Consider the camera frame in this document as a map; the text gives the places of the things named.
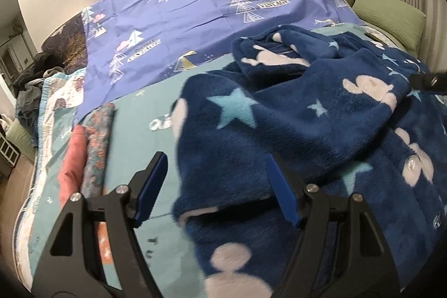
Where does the green pillow near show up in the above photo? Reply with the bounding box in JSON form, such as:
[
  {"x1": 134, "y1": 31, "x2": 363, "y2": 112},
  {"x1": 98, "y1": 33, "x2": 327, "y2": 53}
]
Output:
[{"x1": 352, "y1": 0, "x2": 426, "y2": 52}]

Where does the purple tree print sheet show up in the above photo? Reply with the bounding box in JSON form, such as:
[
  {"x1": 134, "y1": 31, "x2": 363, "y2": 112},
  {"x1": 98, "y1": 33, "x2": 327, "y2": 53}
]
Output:
[{"x1": 77, "y1": 0, "x2": 359, "y2": 120}]

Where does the teal cartoon print quilt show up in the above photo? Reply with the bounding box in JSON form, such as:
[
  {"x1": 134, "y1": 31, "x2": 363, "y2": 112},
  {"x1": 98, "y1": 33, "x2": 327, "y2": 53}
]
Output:
[{"x1": 30, "y1": 23, "x2": 392, "y2": 297}]

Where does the folded floral cloth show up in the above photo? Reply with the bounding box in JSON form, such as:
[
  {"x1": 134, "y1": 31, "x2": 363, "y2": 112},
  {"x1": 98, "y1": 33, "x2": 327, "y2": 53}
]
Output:
[{"x1": 81, "y1": 103, "x2": 115, "y2": 198}]

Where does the navy fleece star pajama top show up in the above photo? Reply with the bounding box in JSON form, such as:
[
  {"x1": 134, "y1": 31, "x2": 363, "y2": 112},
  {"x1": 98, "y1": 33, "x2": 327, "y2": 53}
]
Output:
[{"x1": 172, "y1": 25, "x2": 446, "y2": 297}]

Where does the white shelf rack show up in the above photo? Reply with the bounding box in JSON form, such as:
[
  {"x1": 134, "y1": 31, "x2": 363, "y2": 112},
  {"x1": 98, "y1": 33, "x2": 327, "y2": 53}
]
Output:
[{"x1": 0, "y1": 134, "x2": 20, "y2": 178}]

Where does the dark patterned pillow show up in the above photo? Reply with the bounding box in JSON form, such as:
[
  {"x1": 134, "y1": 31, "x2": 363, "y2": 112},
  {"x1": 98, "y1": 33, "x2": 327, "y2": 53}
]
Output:
[{"x1": 41, "y1": 13, "x2": 88, "y2": 74}]

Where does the pile of dark clothes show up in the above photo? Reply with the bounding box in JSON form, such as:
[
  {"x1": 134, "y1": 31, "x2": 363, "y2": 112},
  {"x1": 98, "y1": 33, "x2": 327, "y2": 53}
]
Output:
[{"x1": 13, "y1": 52, "x2": 64, "y2": 135}]

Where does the folded pink cloth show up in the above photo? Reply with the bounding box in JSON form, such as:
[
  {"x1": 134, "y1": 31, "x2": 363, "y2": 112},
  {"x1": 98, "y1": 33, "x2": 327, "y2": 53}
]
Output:
[{"x1": 58, "y1": 125, "x2": 87, "y2": 208}]

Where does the arched wall mirror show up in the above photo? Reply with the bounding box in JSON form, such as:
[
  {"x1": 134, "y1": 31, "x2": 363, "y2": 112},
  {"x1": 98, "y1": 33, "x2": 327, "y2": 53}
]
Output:
[{"x1": 0, "y1": 0, "x2": 37, "y2": 116}]

